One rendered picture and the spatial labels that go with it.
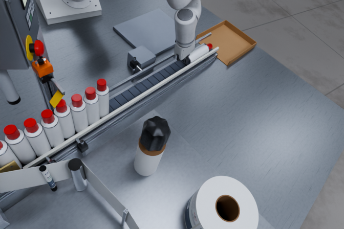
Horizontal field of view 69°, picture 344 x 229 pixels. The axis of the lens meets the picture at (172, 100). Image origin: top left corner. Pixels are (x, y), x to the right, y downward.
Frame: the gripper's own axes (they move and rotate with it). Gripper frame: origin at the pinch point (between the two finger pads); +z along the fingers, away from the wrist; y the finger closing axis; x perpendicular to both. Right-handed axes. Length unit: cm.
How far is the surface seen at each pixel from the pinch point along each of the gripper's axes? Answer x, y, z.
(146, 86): -0.7, 24.8, -3.7
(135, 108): 5.3, 36.0, -6.7
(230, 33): -4, -45, 27
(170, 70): -1.3, 9.0, 2.0
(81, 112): 3, 53, -30
